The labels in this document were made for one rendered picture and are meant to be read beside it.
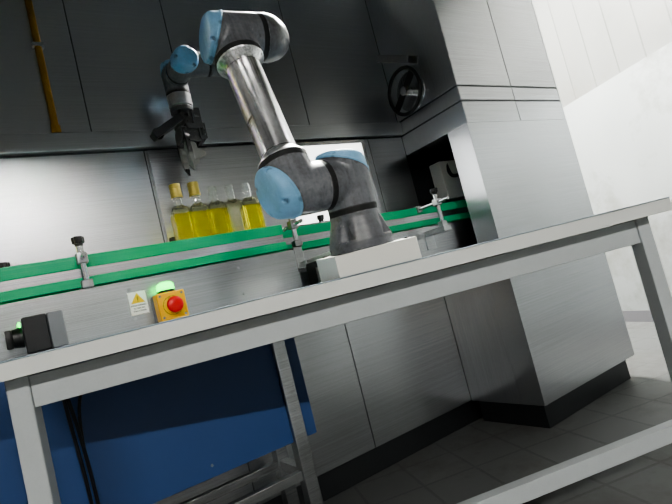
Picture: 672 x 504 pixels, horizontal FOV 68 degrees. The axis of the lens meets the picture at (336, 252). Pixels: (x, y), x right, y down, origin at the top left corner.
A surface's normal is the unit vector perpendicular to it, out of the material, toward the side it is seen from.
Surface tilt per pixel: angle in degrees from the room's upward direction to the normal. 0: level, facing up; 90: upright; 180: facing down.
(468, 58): 90
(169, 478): 90
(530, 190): 90
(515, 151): 90
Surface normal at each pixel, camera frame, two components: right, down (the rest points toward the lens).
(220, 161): 0.52, -0.19
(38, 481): 0.22, -0.13
